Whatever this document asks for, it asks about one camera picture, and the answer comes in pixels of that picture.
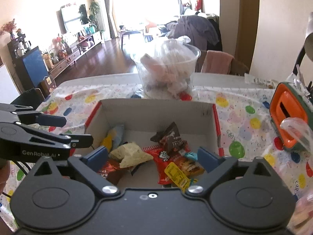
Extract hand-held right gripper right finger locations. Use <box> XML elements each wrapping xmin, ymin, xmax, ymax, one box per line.
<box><xmin>183</xmin><ymin>147</ymin><xmax>286</xmax><ymax>196</ymax></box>

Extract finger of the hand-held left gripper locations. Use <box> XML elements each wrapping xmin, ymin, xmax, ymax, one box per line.
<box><xmin>0</xmin><ymin>122</ymin><xmax>94</xmax><ymax>150</ymax></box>
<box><xmin>0</xmin><ymin>103</ymin><xmax>67</xmax><ymax>128</ymax></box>

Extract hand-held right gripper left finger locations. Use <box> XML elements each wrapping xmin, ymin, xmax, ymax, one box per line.
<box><xmin>22</xmin><ymin>146</ymin><xmax>121</xmax><ymax>196</ymax></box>

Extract orange brown snack packet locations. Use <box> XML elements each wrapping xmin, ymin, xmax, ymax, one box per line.
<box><xmin>97</xmin><ymin>158</ymin><xmax>126</xmax><ymax>186</ymax></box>

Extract yellow snack packet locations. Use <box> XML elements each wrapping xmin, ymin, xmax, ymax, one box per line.
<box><xmin>101</xmin><ymin>124</ymin><xmax>126</xmax><ymax>157</ymax></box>

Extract pale foil snack packet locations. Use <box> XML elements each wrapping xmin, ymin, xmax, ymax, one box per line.
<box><xmin>110</xmin><ymin>141</ymin><xmax>154</xmax><ymax>169</ymax></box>

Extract dark brown snack packet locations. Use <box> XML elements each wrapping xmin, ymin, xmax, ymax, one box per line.
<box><xmin>150</xmin><ymin>122</ymin><xmax>188</xmax><ymax>156</ymax></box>

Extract red checkered snack packet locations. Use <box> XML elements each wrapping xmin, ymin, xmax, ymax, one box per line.
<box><xmin>142</xmin><ymin>145</ymin><xmax>205</xmax><ymax>186</ymax></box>

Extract red cardboard box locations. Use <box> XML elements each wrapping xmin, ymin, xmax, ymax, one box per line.
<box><xmin>84</xmin><ymin>99</ymin><xmax>224</xmax><ymax>189</ymax></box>

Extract person's left hand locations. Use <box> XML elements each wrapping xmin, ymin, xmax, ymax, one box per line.
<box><xmin>0</xmin><ymin>163</ymin><xmax>11</xmax><ymax>196</ymax></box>

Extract brown paper bag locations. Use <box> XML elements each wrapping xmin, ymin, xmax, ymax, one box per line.
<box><xmin>40</xmin><ymin>76</ymin><xmax>58</xmax><ymax>100</ymax></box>

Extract black chair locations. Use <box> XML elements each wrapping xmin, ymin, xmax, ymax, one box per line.
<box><xmin>10</xmin><ymin>88</ymin><xmax>46</xmax><ymax>108</ymax></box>

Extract polka dot tablecloth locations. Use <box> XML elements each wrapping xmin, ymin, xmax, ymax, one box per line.
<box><xmin>0</xmin><ymin>81</ymin><xmax>313</xmax><ymax>235</ymax></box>

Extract blue front cabinet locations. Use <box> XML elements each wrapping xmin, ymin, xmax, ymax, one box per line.
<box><xmin>7</xmin><ymin>39</ymin><xmax>50</xmax><ymax>89</ymax></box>

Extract wooden television cabinet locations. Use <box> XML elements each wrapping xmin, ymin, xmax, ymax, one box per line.
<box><xmin>48</xmin><ymin>30</ymin><xmax>103</xmax><ymax>79</ymax></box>

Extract small clear packet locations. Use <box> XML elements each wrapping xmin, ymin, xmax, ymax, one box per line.
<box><xmin>244</xmin><ymin>73</ymin><xmax>277</xmax><ymax>89</ymax></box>

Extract wooden chair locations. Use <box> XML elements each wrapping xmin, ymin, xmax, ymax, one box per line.
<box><xmin>229</xmin><ymin>58</ymin><xmax>250</xmax><ymax>75</ymax></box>

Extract clear bag with plastic tub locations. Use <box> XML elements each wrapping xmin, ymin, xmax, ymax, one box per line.
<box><xmin>130</xmin><ymin>36</ymin><xmax>202</xmax><ymax>100</ymax></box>

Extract pink cloth on chair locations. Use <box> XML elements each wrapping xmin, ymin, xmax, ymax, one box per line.
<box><xmin>200</xmin><ymin>50</ymin><xmax>236</xmax><ymax>75</ymax></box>

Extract red flowers in vase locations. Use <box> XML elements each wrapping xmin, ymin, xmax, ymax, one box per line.
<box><xmin>1</xmin><ymin>19</ymin><xmax>18</xmax><ymax>40</ymax></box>

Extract flat screen television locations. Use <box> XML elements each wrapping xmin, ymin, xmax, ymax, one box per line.
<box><xmin>56</xmin><ymin>4</ymin><xmax>88</xmax><ymax>34</ymax></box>

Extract pink plastic bag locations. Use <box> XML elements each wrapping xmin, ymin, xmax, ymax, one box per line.
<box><xmin>291</xmin><ymin>188</ymin><xmax>313</xmax><ymax>235</ymax></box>

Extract green potted plant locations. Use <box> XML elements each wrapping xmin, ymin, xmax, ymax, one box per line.
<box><xmin>88</xmin><ymin>1</ymin><xmax>105</xmax><ymax>33</ymax></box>

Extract low coffee table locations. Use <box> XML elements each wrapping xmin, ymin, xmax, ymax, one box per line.
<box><xmin>118</xmin><ymin>28</ymin><xmax>145</xmax><ymax>50</ymax></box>

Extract white tower air conditioner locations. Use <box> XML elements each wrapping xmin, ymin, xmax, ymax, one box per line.
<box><xmin>92</xmin><ymin>0</ymin><xmax>110</xmax><ymax>41</ymax></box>

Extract pen holder with pens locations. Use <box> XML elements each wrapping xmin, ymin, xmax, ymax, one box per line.
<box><xmin>291</xmin><ymin>64</ymin><xmax>313</xmax><ymax>96</ymax></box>

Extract grey yellow curtain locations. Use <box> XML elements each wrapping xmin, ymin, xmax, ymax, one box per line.
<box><xmin>101</xmin><ymin>0</ymin><xmax>118</xmax><ymax>40</ymax></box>

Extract clothes pile on sofa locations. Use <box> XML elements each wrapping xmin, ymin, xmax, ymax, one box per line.
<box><xmin>171</xmin><ymin>14</ymin><xmax>221</xmax><ymax>52</ymax></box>

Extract grey desk lamp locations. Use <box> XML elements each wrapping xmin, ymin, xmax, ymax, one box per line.
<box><xmin>293</xmin><ymin>12</ymin><xmax>313</xmax><ymax>79</ymax></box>

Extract black cable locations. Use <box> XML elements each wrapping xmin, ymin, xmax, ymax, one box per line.
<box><xmin>0</xmin><ymin>160</ymin><xmax>33</xmax><ymax>198</ymax></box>

